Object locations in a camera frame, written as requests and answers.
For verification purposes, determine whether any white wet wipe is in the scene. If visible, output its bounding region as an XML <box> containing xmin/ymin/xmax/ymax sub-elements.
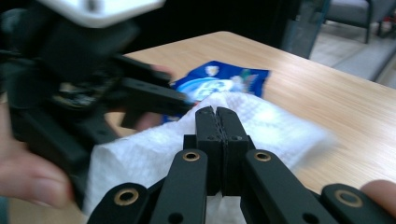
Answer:
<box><xmin>83</xmin><ymin>91</ymin><xmax>338</xmax><ymax>224</ymax></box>

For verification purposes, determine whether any black cabinet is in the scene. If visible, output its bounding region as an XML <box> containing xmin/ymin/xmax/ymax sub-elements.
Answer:
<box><xmin>279</xmin><ymin>0</ymin><xmax>329</xmax><ymax>61</ymax></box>

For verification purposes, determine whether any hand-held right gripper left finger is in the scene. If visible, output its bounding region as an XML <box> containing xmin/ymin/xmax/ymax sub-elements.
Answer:
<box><xmin>183</xmin><ymin>105</ymin><xmax>225</xmax><ymax>197</ymax></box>

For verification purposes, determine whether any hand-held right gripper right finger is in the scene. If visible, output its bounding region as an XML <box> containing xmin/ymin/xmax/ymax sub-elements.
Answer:
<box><xmin>216</xmin><ymin>105</ymin><xmax>257</xmax><ymax>198</ymax></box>

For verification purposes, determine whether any blue wet wipes packet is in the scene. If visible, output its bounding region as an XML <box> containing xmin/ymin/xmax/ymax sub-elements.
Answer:
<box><xmin>162</xmin><ymin>60</ymin><xmax>271</xmax><ymax>124</ymax></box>

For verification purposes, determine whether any grey chair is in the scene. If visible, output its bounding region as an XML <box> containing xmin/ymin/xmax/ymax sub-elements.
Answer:
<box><xmin>322</xmin><ymin>0</ymin><xmax>396</xmax><ymax>45</ymax></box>

